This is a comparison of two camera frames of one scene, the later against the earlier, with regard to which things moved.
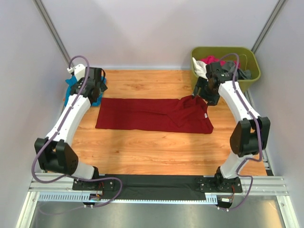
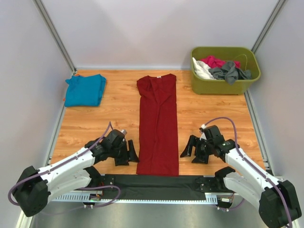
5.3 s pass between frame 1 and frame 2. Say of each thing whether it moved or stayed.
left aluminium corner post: stayed
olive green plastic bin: stayed
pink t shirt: stayed
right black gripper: moved
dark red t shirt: moved
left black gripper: moved
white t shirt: stayed
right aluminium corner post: stayed
